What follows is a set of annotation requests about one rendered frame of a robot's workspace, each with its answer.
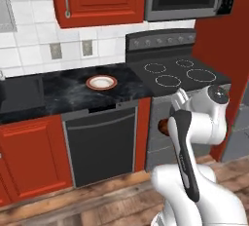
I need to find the narrow red cupboard panel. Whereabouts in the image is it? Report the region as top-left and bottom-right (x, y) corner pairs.
(133, 96), (153, 173)

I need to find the grey oven door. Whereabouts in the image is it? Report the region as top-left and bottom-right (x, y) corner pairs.
(145, 84), (231, 172)

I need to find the black sink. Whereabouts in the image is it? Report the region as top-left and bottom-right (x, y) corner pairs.
(0, 74), (47, 116)

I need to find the grey dishwasher handle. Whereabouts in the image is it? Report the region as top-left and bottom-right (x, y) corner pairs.
(65, 113), (137, 132)

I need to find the brown steak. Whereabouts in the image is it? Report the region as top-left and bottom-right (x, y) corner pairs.
(157, 118), (170, 137)

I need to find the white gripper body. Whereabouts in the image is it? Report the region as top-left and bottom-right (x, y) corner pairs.
(169, 88), (191, 113)

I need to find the black dishwasher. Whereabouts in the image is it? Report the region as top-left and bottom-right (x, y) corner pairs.
(60, 100), (139, 189)

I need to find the grey wall socket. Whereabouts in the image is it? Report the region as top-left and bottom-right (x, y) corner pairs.
(81, 39), (94, 57)
(49, 42), (63, 60)

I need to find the grey framed window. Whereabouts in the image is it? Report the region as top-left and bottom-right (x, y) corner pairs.
(0, 0), (18, 33)

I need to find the red base cupboard door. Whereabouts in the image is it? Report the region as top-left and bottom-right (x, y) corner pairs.
(0, 114), (74, 206)

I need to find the black stove with hob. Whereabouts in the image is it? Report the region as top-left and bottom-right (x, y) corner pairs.
(124, 27), (232, 172)

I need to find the tall red cabinet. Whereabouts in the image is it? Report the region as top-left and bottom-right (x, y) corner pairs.
(191, 0), (249, 163)

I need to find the white plate with brown rim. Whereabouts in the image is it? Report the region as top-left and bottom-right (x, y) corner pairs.
(85, 74), (119, 92)

